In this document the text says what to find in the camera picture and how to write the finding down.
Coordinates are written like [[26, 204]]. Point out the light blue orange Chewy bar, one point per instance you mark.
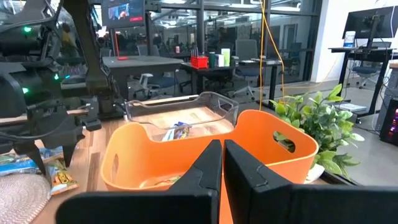
[[62, 179]]

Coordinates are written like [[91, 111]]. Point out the green orange Chewy bar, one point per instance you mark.
[[161, 181]]

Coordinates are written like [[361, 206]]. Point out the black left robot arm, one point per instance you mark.
[[90, 62]]

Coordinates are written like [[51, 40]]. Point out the grey office chair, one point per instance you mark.
[[247, 49]]

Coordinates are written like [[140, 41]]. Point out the round woven beige mat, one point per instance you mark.
[[18, 199]]

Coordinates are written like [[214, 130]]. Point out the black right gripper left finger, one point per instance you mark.
[[155, 208]]

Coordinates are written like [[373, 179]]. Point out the grey office table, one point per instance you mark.
[[140, 63]]

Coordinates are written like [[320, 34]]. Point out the black standing desk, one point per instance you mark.
[[357, 53]]

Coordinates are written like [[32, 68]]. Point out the computer tower with lights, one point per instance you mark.
[[390, 124]]

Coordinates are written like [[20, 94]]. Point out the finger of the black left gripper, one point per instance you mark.
[[70, 155], [31, 155]]

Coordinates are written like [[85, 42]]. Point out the black computer monitor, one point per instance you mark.
[[360, 25]]

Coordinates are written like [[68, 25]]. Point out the green potted plant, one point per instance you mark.
[[320, 118]]

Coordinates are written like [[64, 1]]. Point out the white blue office chair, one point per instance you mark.
[[161, 81]]

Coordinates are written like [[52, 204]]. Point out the red pen box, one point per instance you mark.
[[199, 63]]

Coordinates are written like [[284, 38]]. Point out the light green container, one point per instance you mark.
[[226, 56]]

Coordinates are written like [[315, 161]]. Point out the red flat object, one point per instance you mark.
[[122, 58]]

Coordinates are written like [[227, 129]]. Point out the purple green granola bar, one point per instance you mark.
[[54, 152], [182, 130]]

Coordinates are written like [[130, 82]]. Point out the black office desk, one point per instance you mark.
[[202, 72]]

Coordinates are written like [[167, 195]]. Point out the wall mounted screen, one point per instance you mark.
[[122, 12]]

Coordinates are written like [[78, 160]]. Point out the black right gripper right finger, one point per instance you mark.
[[295, 205]]

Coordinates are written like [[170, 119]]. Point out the clear plastic bin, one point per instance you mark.
[[140, 109]]

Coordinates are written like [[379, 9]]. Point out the white blue wipes canister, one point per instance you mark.
[[349, 39]]

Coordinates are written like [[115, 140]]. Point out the person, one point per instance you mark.
[[222, 35]]

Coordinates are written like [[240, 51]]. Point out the small pink can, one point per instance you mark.
[[177, 49]]

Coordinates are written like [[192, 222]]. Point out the orange plastic basket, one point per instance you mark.
[[255, 124]]

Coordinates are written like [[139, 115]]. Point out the dark green cup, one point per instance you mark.
[[212, 60]]

